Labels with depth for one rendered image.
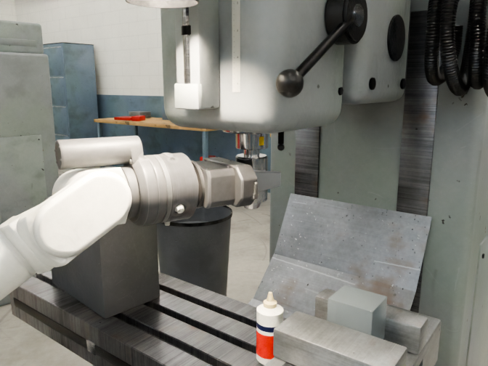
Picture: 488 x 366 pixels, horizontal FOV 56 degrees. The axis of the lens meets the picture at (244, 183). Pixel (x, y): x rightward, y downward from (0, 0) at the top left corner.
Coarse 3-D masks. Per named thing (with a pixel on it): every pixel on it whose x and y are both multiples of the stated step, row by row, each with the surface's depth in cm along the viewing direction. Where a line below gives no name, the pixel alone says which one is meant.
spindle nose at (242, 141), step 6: (240, 138) 63; (246, 138) 63; (252, 138) 63; (258, 138) 63; (264, 138) 64; (240, 144) 63; (246, 144) 63; (252, 144) 63; (258, 144) 63; (264, 144) 64
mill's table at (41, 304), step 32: (32, 288) 93; (160, 288) 95; (192, 288) 93; (32, 320) 93; (64, 320) 85; (96, 320) 81; (128, 320) 82; (160, 320) 81; (192, 320) 81; (224, 320) 81; (96, 352) 79; (128, 352) 73; (160, 352) 71; (192, 352) 73; (224, 352) 71
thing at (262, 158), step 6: (240, 156) 65; (246, 156) 65; (252, 156) 65; (258, 156) 65; (264, 156) 65; (240, 162) 64; (246, 162) 64; (252, 162) 63; (258, 162) 64; (264, 162) 64
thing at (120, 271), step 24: (120, 240) 81; (144, 240) 84; (72, 264) 87; (96, 264) 80; (120, 264) 81; (144, 264) 85; (72, 288) 89; (96, 288) 81; (120, 288) 82; (144, 288) 86; (96, 312) 83; (120, 312) 83
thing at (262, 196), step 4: (264, 164) 64; (256, 168) 64; (260, 168) 64; (264, 168) 65; (260, 192) 65; (264, 192) 65; (260, 196) 65; (264, 196) 66; (256, 200) 65; (260, 200) 65; (264, 200) 66
